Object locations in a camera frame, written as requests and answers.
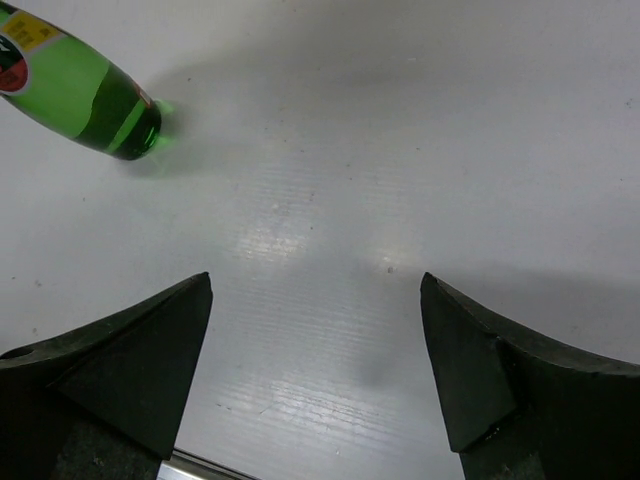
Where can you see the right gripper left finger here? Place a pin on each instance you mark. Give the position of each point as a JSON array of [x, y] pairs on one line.
[[105, 400]]

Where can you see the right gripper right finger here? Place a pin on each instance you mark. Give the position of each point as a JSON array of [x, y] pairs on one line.
[[518, 404]]

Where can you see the aluminium frame rails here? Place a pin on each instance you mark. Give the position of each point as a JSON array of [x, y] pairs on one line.
[[183, 465]]

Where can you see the green bottle red label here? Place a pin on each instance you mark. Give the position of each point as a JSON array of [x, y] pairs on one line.
[[70, 88]]

